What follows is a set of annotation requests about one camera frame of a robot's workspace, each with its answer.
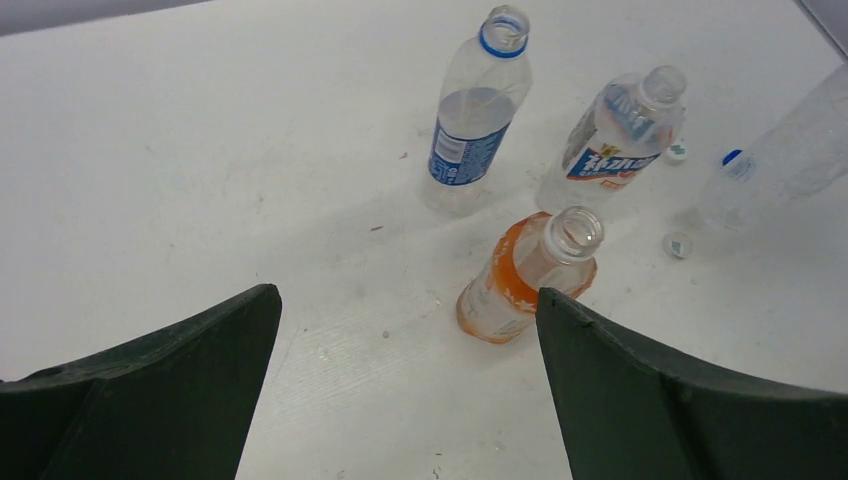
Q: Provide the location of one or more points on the blue bottle cap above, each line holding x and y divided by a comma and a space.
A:
730, 156

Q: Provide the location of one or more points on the orange drink bottle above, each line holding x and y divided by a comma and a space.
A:
539, 251

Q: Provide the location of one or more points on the white cap with green print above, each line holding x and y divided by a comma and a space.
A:
676, 153

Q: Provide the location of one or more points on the white bottle cap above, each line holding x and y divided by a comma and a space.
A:
677, 245

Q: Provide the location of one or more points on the white blue label bottle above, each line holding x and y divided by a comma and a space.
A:
632, 121

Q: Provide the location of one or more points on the clear plastic bottle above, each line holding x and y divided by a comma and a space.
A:
804, 153

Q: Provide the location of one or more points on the blue label water bottle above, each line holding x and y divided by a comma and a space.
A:
486, 82

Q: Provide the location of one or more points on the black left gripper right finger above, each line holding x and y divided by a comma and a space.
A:
630, 407

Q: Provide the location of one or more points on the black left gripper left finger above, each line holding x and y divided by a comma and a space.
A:
176, 403

